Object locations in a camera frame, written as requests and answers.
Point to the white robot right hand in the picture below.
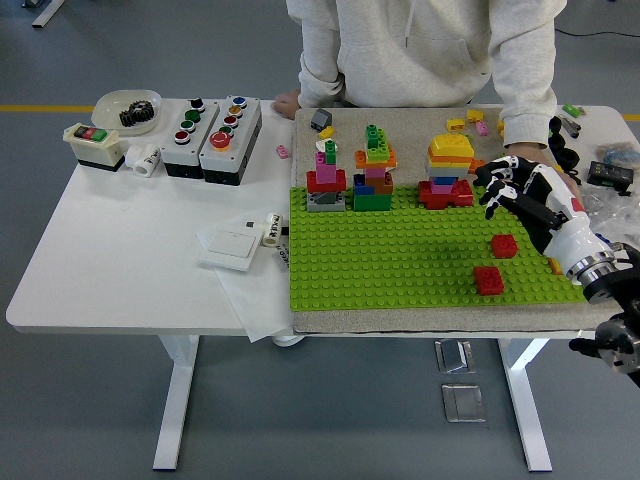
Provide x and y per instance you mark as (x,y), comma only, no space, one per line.
(575,235)

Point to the person's right hand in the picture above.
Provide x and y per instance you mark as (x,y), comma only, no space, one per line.
(287,103)

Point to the person's left hand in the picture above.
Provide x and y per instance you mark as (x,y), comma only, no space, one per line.
(530,152)

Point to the red toy brick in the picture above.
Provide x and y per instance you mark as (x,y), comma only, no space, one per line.
(503,246)
(489,280)

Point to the green studded baseplate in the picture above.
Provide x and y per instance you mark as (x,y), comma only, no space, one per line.
(375,260)

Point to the person's left forearm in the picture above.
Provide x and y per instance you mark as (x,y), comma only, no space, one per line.
(525,110)

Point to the person's right forearm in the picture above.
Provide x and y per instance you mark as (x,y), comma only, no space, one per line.
(320,85)

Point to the grey sloped brick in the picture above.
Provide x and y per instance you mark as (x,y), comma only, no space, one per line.
(321,119)

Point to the small yellow brick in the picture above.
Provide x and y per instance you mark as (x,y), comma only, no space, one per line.
(326,132)

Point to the small pink brick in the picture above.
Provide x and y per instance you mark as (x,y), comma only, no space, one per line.
(283,152)

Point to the orange long brick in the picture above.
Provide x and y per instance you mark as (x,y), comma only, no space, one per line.
(477,167)

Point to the yellow-topped layered brick tower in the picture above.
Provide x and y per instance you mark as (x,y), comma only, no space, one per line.
(448,150)

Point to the red pink green brick tower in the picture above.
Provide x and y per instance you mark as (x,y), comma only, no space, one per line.
(326,182)

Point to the green orange brown brick tower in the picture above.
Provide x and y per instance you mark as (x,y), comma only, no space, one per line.
(372,200)

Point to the grey metal tool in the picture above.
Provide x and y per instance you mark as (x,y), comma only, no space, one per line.
(571,127)

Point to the clear plastic bag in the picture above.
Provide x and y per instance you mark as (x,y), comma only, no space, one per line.
(620,215)

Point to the emergency stop control box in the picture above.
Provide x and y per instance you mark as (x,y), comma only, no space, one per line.
(245,135)

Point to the black electronic module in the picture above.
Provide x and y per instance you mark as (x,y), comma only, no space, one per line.
(607,172)

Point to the plastic bag with blue part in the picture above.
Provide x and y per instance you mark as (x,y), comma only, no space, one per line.
(617,152)

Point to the three-button control box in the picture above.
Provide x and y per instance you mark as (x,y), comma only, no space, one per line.
(175,152)

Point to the small grey square chip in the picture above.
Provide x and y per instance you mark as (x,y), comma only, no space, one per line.
(251,224)

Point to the white printed pipe coupling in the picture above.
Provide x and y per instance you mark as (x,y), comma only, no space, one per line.
(270,230)

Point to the person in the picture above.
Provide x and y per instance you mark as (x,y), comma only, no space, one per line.
(415,50)

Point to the black gear stack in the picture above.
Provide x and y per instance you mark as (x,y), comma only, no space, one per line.
(135,114)

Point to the white pipe tee fitting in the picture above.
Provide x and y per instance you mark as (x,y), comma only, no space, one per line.
(142,159)

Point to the metal floor plate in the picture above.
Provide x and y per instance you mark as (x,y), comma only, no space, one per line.
(463,403)
(455,356)

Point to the white table leg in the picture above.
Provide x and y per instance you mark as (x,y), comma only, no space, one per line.
(175,400)
(525,400)

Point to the white shallow bowl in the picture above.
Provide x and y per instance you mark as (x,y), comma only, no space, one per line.
(107,112)

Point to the white paper sheet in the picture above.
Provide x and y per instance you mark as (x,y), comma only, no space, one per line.
(250,305)

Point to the white desk foot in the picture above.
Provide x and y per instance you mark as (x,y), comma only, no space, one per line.
(47,14)

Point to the small black bracket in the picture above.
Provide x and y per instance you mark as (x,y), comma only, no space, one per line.
(575,176)

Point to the white wall switch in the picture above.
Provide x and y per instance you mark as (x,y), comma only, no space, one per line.
(227,250)

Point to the white red-green switch box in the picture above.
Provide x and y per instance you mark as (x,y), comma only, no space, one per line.
(95,150)

